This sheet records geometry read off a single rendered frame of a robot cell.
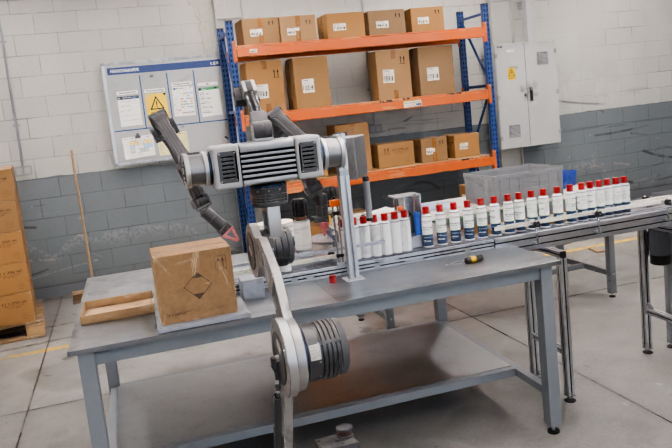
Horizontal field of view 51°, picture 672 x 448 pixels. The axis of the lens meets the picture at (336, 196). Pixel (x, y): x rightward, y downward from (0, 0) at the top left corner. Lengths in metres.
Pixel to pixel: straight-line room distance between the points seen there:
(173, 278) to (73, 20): 5.07
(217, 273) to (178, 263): 0.16
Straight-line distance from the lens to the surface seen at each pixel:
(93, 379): 2.88
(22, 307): 6.25
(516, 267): 3.22
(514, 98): 8.38
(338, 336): 2.16
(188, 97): 7.41
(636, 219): 4.07
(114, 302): 3.37
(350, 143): 3.12
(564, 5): 9.30
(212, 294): 2.83
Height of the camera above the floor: 1.63
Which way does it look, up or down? 7 degrees down
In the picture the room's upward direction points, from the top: 6 degrees counter-clockwise
